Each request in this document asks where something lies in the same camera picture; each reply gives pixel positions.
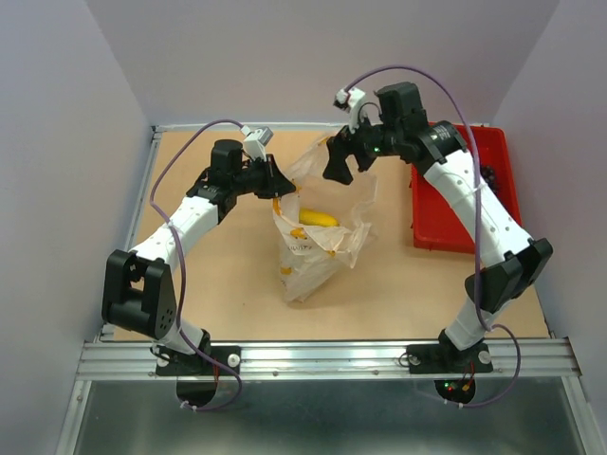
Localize white plastic bag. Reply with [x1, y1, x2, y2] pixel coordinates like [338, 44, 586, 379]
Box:
[272, 136, 377, 302]

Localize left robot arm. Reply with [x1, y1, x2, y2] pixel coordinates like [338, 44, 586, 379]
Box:
[101, 129, 295, 373]

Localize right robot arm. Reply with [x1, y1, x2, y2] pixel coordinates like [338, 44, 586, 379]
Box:
[322, 82, 553, 373]

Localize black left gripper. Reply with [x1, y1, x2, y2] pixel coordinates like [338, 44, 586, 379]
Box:
[231, 155, 296, 200]

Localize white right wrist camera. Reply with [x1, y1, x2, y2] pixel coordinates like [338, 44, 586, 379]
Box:
[334, 87, 367, 134]

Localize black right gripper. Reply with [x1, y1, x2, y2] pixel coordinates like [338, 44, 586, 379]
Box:
[323, 103, 405, 183]

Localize red plastic tray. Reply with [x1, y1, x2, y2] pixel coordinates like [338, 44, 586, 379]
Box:
[410, 126, 522, 254]

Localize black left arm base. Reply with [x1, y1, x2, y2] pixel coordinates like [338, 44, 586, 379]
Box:
[150, 345, 241, 377]

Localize aluminium front rail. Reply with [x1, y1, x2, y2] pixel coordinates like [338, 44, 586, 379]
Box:
[76, 338, 580, 382]

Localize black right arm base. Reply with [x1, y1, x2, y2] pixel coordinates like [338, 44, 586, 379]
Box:
[405, 342, 493, 374]

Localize yellow fake lemon fruit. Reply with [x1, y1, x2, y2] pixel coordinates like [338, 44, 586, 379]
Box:
[299, 208, 340, 228]

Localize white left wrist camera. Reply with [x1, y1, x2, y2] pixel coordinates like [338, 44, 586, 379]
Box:
[240, 125, 273, 161]

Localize dark purple fake grapes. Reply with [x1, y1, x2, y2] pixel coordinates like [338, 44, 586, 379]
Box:
[480, 165, 497, 187]

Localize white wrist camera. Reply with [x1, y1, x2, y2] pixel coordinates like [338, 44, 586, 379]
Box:
[334, 87, 367, 134]
[240, 125, 273, 161]

